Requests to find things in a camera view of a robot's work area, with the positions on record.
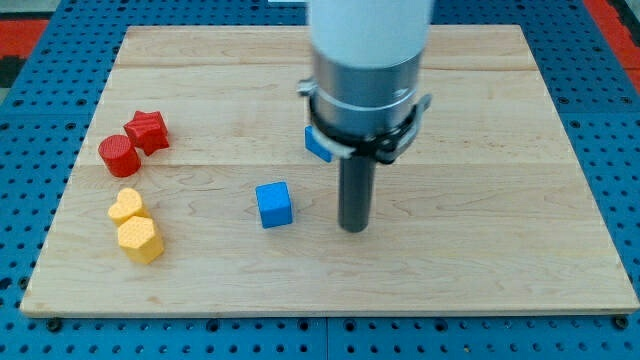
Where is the blue triangle block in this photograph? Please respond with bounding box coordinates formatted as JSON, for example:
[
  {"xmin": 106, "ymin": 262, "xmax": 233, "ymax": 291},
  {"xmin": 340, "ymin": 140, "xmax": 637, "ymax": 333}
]
[{"xmin": 304, "ymin": 126, "xmax": 332, "ymax": 163}]

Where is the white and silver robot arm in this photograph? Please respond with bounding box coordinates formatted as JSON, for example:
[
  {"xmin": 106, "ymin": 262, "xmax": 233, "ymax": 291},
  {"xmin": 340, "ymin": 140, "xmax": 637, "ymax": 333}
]
[{"xmin": 307, "ymin": 0, "xmax": 435, "ymax": 136}]

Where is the red star block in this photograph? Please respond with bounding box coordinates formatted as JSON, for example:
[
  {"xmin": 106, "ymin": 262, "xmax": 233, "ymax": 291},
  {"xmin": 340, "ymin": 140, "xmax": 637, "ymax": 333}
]
[{"xmin": 123, "ymin": 111, "xmax": 170, "ymax": 156}]

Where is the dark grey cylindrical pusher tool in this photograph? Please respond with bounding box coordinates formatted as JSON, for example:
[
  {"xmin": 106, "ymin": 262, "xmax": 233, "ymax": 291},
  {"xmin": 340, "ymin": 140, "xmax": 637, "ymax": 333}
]
[{"xmin": 338, "ymin": 156, "xmax": 376, "ymax": 233}]

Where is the blue cube block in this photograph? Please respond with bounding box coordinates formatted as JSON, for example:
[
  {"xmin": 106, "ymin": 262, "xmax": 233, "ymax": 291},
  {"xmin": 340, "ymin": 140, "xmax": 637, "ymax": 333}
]
[{"xmin": 255, "ymin": 181, "xmax": 293, "ymax": 229}]

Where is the light wooden board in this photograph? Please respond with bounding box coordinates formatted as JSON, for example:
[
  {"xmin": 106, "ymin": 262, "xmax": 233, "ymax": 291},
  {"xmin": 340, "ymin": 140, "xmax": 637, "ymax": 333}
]
[{"xmin": 21, "ymin": 25, "xmax": 639, "ymax": 318}]

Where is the yellow hexagon block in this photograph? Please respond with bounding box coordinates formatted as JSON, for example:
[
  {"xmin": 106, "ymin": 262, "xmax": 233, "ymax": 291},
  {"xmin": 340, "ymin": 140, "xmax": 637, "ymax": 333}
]
[{"xmin": 117, "ymin": 216, "xmax": 164, "ymax": 264}]

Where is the yellow heart block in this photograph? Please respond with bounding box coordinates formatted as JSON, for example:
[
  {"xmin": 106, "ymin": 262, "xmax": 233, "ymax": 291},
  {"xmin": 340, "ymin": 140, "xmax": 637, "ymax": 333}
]
[{"xmin": 107, "ymin": 188, "xmax": 150, "ymax": 226}]

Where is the red cylinder block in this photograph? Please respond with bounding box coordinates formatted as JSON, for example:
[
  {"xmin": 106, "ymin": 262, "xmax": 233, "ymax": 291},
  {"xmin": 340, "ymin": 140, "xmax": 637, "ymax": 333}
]
[{"xmin": 98, "ymin": 135, "xmax": 141, "ymax": 178}]

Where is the black clamp ring with bracket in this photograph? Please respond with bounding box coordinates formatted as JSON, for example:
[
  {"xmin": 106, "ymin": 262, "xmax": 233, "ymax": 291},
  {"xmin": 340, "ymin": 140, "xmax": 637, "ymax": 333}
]
[{"xmin": 296, "ymin": 77, "xmax": 433, "ymax": 166}]

